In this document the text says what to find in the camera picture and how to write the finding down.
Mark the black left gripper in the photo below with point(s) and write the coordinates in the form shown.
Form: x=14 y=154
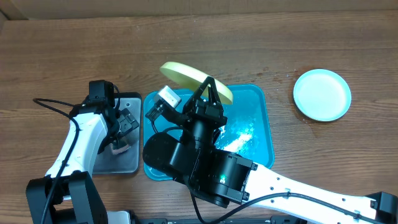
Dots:
x=127 y=122

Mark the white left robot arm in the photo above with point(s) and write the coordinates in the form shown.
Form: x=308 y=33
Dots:
x=67 y=194

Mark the light blue plate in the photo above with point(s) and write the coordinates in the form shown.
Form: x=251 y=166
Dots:
x=322 y=95

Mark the pink green sponge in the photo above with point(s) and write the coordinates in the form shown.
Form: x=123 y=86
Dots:
x=118 y=147

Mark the black soapy water tray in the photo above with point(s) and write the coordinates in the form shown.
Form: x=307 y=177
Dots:
x=128 y=161

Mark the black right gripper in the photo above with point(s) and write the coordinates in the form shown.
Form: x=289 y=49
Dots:
x=206 y=111

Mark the teal plastic tray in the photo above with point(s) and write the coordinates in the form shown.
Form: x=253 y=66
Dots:
x=247 y=131

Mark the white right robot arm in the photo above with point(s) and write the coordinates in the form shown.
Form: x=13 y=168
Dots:
x=221 y=177

